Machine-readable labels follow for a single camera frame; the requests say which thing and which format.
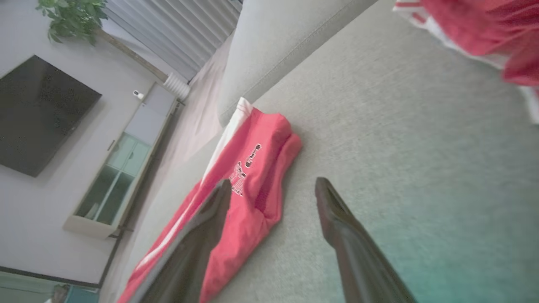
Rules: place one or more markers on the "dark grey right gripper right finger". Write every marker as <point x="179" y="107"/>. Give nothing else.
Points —
<point x="358" y="252"/>

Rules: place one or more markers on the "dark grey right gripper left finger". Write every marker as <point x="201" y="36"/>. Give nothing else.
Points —
<point x="189" y="252"/>

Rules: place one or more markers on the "red shirt with letter print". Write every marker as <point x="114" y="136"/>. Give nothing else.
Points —
<point x="252" y="176"/>

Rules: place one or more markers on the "white glass-door tv cabinet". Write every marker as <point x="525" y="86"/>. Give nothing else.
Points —
<point x="122" y="168"/>

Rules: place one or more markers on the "grey fabric sofa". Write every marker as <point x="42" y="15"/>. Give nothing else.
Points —
<point x="400" y="147"/>

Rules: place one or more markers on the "teal furniture piece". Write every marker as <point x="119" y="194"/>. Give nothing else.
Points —
<point x="80" y="294"/>

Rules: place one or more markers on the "white ribbed plant pot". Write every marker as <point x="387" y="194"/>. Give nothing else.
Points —
<point x="177" y="86"/>

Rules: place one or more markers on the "black flat screen television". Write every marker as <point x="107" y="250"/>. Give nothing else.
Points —
<point x="42" y="118"/>

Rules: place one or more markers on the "grey window blinds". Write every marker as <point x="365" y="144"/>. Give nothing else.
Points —
<point x="177" y="29"/>

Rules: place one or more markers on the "red white-striped garment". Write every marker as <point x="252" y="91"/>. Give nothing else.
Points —
<point x="484" y="29"/>

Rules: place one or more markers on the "green potted tree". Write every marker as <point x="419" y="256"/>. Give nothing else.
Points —
<point x="73" y="19"/>

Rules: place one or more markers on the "small white security camera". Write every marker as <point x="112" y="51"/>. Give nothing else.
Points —
<point x="138" y="94"/>

